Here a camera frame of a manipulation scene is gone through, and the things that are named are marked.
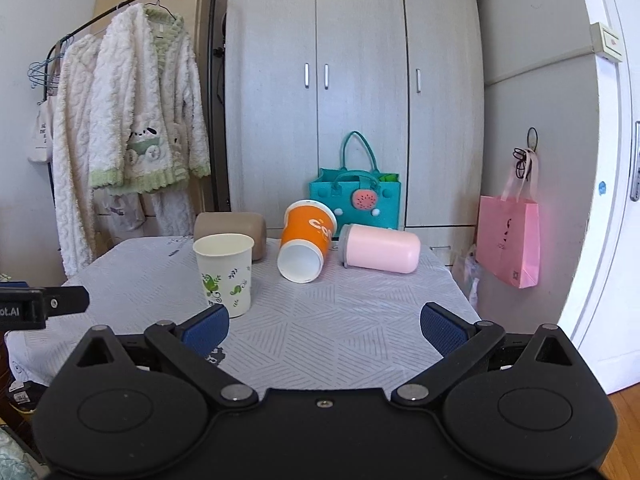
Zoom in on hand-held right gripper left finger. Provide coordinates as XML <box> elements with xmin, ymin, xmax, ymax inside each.
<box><xmin>52</xmin><ymin>304</ymin><xmax>260</xmax><ymax>408</ymax></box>

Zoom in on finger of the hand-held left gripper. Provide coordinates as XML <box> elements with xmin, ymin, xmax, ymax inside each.
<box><xmin>46</xmin><ymin>286</ymin><xmax>91</xmax><ymax>318</ymax></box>

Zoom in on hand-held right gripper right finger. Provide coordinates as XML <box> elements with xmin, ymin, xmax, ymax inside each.
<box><xmin>391</xmin><ymin>303</ymin><xmax>596</xmax><ymax>407</ymax></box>

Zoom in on orange paper cup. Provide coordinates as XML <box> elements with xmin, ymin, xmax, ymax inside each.
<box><xmin>277</xmin><ymin>200</ymin><xmax>338</xmax><ymax>285</ymax></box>

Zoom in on white leaf-print paper cup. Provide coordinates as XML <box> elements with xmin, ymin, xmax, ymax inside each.
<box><xmin>193</xmin><ymin>233</ymin><xmax>255</xmax><ymax>319</ymax></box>

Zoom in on pink plastic cup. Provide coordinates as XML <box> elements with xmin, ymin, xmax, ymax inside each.
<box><xmin>340</xmin><ymin>223</ymin><xmax>421</xmax><ymax>274</ymax></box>

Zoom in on brown rounded cup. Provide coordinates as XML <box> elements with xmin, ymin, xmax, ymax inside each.
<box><xmin>194</xmin><ymin>212</ymin><xmax>267</xmax><ymax>262</ymax></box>

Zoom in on clear plastic bag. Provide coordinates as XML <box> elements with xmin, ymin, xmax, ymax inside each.
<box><xmin>452</xmin><ymin>245</ymin><xmax>481</xmax><ymax>307</ymax></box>

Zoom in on dark sneaker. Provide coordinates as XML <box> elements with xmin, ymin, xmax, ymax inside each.
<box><xmin>5</xmin><ymin>380</ymin><xmax>49</xmax><ymax>414</ymax></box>

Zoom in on pink paper shopping bag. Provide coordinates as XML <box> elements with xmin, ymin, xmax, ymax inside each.
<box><xmin>475</xmin><ymin>159</ymin><xmax>541</xmax><ymax>289</ymax></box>

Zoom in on plain white fleece robe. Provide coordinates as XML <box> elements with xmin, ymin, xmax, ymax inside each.
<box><xmin>52</xmin><ymin>34</ymin><xmax>197</xmax><ymax>277</ymax></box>

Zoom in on green patterned cloth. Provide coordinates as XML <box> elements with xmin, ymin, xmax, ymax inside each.
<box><xmin>0</xmin><ymin>425</ymin><xmax>47</xmax><ymax>480</ymax></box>

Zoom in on white printed tote bag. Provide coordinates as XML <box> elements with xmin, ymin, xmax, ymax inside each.
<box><xmin>27</xmin><ymin>97</ymin><xmax>55</xmax><ymax>163</ymax></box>

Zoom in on teal felt handbag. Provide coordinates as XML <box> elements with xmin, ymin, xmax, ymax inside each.
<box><xmin>308</xmin><ymin>131</ymin><xmax>402</xmax><ymax>234</ymax></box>

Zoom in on white fleece robe green trim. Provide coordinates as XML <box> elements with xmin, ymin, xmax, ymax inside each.
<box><xmin>89</xmin><ymin>4</ymin><xmax>212</xmax><ymax>196</ymax></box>

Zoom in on white door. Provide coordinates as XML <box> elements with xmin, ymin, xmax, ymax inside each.
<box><xmin>556</xmin><ymin>0</ymin><xmax>640</xmax><ymax>397</ymax></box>

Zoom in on light wood-grain wardrobe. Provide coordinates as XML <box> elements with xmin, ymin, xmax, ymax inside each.
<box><xmin>223</xmin><ymin>0</ymin><xmax>485</xmax><ymax>267</ymax></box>

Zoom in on black hair ties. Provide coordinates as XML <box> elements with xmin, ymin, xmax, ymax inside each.
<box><xmin>513</xmin><ymin>128</ymin><xmax>540</xmax><ymax>181</ymax></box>

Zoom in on blue wire hanger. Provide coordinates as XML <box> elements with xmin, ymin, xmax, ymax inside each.
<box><xmin>27</xmin><ymin>35</ymin><xmax>74</xmax><ymax>91</ymax></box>

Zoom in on metal door handle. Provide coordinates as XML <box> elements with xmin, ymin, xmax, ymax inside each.
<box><xmin>631</xmin><ymin>121</ymin><xmax>640</xmax><ymax>201</ymax></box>

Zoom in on white wall switch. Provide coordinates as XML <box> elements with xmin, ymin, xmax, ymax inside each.
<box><xmin>589</xmin><ymin>22</ymin><xmax>626</xmax><ymax>64</ymax></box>

